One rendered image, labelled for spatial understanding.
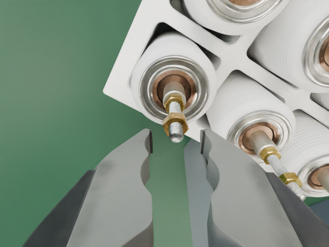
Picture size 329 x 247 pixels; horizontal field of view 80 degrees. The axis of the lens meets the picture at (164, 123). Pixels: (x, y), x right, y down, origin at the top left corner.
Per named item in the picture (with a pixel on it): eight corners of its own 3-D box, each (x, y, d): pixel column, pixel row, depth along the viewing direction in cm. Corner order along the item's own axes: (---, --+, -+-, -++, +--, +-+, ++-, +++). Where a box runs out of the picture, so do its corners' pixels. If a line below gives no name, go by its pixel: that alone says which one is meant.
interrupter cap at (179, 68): (139, 118, 23) (138, 121, 23) (139, 51, 20) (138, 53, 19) (202, 123, 23) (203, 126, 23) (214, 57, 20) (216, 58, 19)
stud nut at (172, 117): (176, 136, 16) (176, 142, 15) (158, 125, 15) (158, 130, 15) (192, 119, 15) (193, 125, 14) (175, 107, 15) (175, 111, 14)
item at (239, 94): (255, 92, 40) (312, 144, 24) (214, 118, 43) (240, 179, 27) (232, 53, 36) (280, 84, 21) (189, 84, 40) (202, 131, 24)
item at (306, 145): (237, 107, 42) (279, 164, 26) (284, 85, 39) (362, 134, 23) (252, 140, 46) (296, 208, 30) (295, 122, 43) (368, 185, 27)
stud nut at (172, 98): (175, 115, 19) (175, 119, 18) (160, 105, 19) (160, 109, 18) (188, 100, 18) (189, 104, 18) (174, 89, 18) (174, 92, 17)
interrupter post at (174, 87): (162, 100, 22) (161, 112, 19) (163, 79, 21) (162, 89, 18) (183, 101, 22) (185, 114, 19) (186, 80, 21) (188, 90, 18)
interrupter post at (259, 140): (270, 138, 24) (284, 155, 21) (252, 148, 25) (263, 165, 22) (261, 124, 23) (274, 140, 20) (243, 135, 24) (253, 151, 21)
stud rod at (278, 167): (268, 145, 23) (308, 199, 16) (260, 149, 23) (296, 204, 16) (264, 139, 22) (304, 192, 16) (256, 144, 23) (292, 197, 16)
